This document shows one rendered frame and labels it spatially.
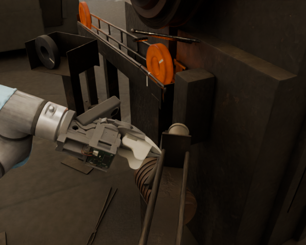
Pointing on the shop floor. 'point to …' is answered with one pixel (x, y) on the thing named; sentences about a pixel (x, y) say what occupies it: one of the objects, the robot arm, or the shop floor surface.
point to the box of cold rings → (14, 24)
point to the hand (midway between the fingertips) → (155, 149)
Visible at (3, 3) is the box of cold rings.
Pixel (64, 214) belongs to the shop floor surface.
